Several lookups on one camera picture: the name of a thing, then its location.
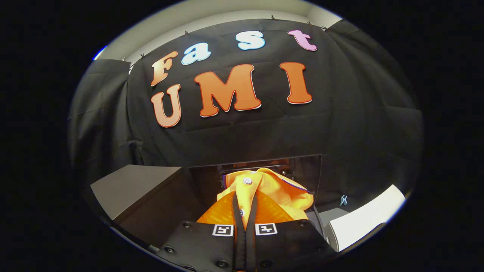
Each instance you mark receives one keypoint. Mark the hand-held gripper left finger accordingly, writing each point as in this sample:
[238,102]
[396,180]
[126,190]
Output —
[239,249]

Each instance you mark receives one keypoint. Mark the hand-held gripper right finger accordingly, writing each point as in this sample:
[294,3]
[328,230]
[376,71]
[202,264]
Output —
[252,249]

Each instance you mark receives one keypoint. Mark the yellow polo shirt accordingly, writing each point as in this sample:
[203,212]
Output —
[280,189]

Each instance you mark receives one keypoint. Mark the light blue clip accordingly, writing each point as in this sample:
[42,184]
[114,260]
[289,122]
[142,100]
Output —
[343,200]

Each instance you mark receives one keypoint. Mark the white board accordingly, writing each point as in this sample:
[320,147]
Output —
[366,215]

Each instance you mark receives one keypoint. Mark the grey side table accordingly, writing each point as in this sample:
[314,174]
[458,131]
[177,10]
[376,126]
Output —
[132,185]

